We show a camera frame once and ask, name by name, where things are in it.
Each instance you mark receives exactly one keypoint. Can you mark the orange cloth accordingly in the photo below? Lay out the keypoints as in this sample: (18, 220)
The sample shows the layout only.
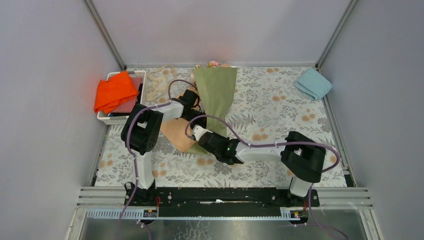
(110, 94)

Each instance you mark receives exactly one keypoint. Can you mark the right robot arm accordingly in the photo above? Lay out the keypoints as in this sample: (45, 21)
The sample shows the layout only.
(301, 155)

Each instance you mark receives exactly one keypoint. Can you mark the white plastic basket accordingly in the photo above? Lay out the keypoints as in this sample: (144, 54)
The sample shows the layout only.
(116, 119)

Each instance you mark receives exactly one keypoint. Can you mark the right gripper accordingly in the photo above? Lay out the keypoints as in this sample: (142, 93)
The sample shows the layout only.
(224, 138)

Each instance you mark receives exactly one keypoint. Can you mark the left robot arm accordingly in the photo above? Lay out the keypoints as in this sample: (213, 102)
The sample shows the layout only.
(140, 135)

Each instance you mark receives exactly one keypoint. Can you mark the pink fake rose stem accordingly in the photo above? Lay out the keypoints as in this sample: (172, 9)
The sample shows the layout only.
(213, 64)

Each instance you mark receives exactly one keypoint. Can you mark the beige ribbon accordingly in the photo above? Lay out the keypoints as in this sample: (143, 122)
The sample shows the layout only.
(158, 82)

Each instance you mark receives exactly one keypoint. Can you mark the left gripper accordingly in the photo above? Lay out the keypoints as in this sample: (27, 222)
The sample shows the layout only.
(203, 118)

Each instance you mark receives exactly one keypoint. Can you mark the floral patterned table mat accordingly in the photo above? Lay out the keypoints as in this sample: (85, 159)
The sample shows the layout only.
(266, 107)

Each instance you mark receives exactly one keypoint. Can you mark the light blue cloth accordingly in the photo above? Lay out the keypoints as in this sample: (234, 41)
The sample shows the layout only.
(313, 84)

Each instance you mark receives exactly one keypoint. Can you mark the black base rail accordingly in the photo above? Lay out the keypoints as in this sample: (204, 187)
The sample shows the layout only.
(177, 202)

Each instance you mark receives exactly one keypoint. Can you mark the brown kraft wrapping paper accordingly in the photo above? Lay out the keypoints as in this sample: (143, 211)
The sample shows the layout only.
(216, 89)

